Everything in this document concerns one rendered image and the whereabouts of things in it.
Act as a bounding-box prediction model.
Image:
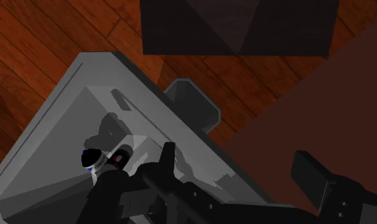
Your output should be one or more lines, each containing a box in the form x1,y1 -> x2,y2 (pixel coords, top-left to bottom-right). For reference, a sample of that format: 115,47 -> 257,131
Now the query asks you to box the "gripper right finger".
291,150 -> 377,224

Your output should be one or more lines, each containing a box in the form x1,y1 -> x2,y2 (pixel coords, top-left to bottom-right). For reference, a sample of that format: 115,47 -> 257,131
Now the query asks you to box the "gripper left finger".
137,141 -> 227,224

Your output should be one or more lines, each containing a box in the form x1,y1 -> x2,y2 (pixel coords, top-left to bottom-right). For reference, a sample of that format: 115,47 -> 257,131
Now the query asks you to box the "dark red capped bottle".
108,144 -> 135,171

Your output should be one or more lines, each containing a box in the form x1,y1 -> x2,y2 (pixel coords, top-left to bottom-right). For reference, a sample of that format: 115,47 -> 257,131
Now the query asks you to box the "grey octagonal bin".
163,78 -> 223,135

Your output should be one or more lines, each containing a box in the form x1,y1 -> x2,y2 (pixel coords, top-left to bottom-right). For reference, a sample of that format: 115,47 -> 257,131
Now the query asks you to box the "white bottle with black cap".
81,148 -> 110,178

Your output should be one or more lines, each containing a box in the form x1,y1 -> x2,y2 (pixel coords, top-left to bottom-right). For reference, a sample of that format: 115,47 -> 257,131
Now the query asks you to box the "grey sink basin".
0,51 -> 296,224

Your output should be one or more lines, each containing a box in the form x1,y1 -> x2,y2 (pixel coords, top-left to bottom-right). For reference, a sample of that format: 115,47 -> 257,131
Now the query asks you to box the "dark robot stand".
139,0 -> 340,57

